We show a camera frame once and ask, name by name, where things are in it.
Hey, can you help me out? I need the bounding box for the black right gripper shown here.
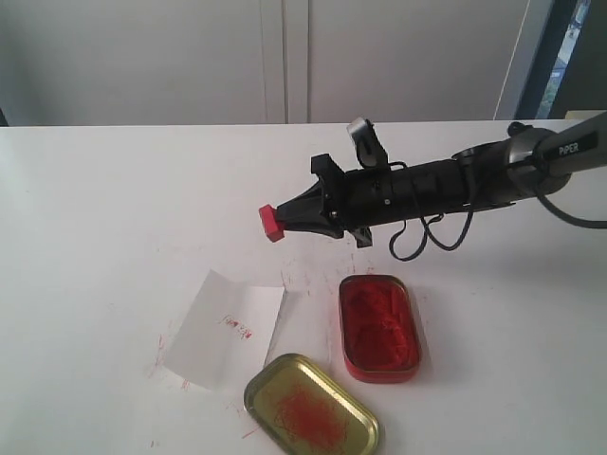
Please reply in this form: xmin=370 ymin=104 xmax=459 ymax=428
xmin=276 ymin=154 xmax=417 ymax=248

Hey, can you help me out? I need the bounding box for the red stamp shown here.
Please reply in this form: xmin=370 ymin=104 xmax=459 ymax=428
xmin=258 ymin=205 xmax=285 ymax=243

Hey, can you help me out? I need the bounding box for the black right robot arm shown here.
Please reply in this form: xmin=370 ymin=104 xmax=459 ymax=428
xmin=259 ymin=114 xmax=606 ymax=251

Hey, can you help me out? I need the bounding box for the red ink pad tin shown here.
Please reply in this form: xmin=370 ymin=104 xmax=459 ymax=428
xmin=338 ymin=274 xmax=422 ymax=384

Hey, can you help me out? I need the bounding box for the white paper sheet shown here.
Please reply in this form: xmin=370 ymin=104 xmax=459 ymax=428
xmin=164 ymin=270 xmax=285 ymax=393

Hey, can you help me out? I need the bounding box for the gold tin lid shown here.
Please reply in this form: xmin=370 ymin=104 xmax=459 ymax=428
xmin=243 ymin=354 xmax=380 ymax=454

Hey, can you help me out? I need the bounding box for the grey side table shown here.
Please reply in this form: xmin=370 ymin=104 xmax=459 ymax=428
xmin=564 ymin=109 xmax=605 ymax=120

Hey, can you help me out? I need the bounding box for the white cabinet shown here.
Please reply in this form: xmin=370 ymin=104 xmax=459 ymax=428
xmin=1 ymin=1 xmax=530 ymax=126

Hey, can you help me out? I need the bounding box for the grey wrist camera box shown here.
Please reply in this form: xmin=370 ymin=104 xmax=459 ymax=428
xmin=347 ymin=118 xmax=388 ymax=169

